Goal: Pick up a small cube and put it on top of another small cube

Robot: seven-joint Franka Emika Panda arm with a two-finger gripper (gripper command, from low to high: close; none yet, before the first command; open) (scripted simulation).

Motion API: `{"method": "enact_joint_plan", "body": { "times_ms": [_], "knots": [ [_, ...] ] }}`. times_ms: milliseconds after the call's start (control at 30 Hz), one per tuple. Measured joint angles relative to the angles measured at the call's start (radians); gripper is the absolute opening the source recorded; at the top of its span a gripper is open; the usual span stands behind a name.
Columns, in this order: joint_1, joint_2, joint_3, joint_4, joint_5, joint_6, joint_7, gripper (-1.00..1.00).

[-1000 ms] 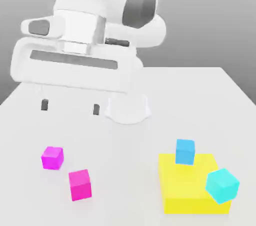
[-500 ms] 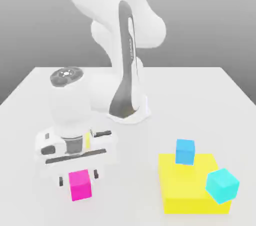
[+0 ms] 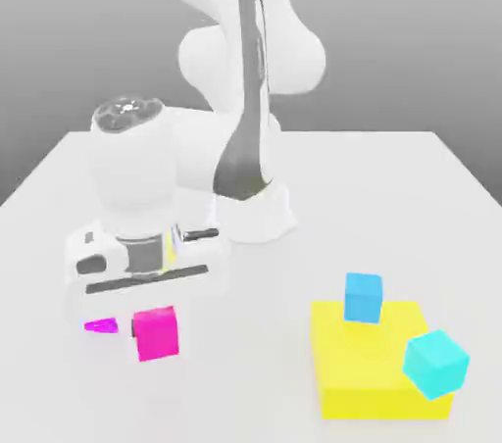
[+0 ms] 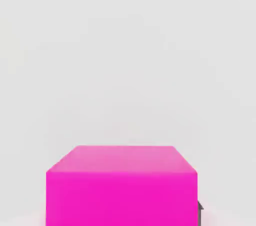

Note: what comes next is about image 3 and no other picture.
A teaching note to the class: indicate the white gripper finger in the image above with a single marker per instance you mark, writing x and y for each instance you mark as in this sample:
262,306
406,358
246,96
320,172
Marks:
100,326

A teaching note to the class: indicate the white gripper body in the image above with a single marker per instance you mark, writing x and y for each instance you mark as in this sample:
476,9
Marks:
149,296

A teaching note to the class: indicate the small magenta cube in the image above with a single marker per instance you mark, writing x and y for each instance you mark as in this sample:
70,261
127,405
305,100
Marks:
157,333

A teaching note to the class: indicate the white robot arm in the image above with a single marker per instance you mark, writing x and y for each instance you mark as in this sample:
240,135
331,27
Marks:
133,160

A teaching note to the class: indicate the small blue cube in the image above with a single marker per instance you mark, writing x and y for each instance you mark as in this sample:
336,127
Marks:
362,298

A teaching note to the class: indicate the small cyan cube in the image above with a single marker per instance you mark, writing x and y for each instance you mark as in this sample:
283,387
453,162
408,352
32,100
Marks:
435,364

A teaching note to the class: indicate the large yellow box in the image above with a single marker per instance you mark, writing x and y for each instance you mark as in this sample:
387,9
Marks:
361,372

